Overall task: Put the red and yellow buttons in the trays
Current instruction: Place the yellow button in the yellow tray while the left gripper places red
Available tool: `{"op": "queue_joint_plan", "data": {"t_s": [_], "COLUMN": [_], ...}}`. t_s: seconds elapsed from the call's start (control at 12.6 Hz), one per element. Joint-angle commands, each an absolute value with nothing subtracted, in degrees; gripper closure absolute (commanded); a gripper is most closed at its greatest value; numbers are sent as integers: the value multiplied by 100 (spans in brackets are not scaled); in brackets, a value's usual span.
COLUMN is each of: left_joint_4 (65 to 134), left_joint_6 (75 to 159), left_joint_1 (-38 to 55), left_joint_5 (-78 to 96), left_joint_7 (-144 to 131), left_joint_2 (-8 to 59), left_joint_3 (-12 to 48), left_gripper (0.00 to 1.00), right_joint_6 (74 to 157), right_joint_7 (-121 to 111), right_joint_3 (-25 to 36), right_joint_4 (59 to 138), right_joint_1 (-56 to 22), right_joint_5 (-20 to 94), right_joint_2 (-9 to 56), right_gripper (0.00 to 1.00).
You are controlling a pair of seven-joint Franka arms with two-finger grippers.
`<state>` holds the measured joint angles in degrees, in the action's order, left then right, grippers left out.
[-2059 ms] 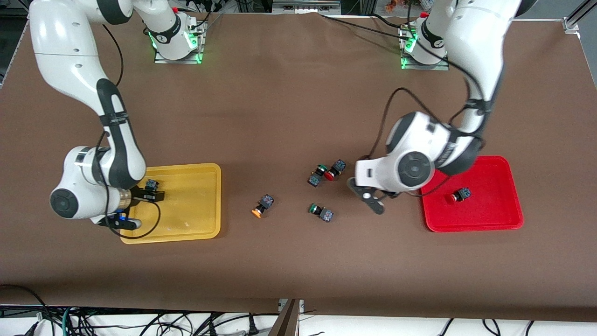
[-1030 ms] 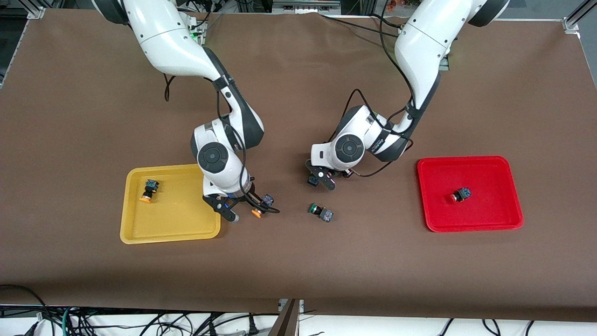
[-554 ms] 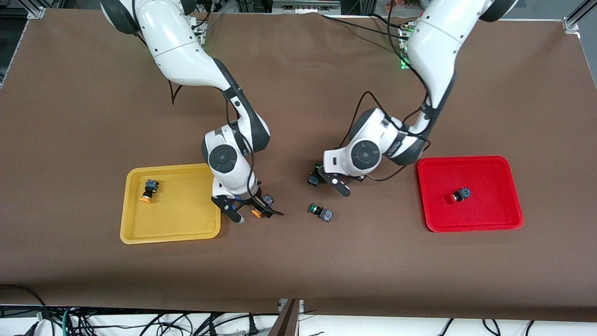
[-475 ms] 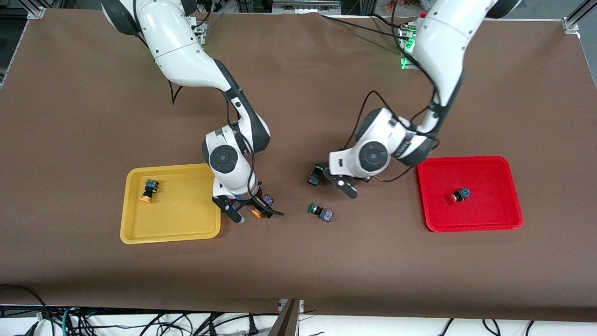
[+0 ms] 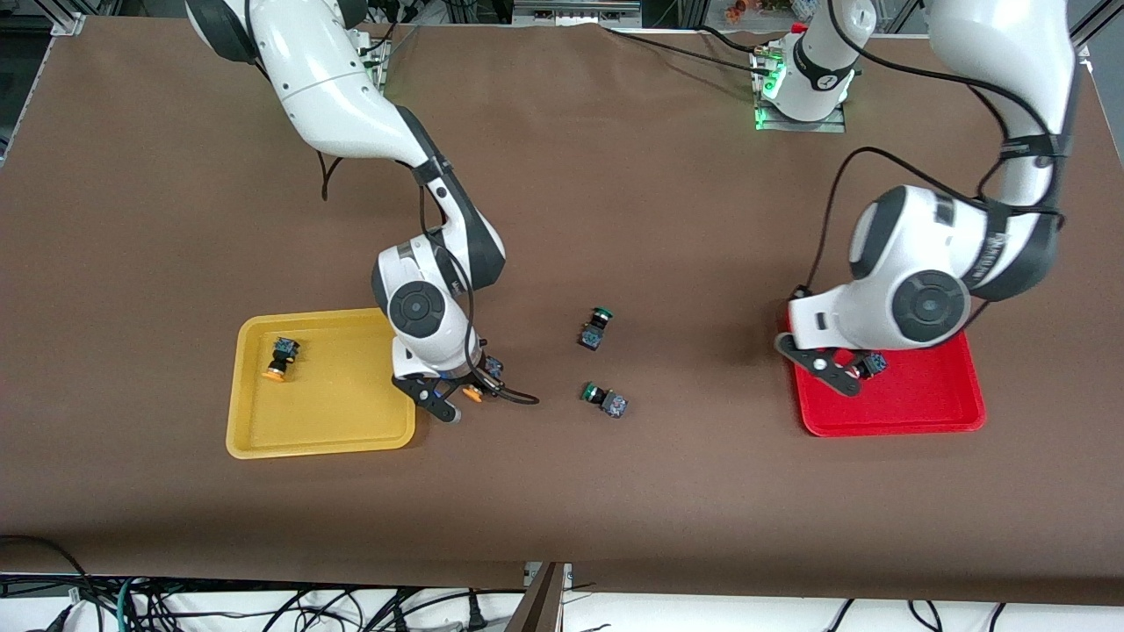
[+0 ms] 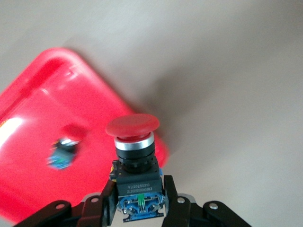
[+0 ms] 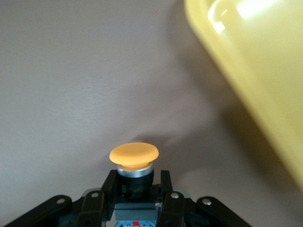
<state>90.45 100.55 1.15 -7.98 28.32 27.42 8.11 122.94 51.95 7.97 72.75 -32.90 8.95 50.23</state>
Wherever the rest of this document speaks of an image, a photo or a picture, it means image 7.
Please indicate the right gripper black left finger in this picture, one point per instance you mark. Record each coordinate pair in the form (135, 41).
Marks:
(92, 208)

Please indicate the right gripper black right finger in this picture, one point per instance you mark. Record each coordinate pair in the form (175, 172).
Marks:
(174, 208)

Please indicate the yellow mushroom push button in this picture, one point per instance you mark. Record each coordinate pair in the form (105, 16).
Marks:
(133, 153)

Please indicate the yellow plastic tray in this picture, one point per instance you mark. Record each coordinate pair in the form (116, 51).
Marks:
(260, 71)

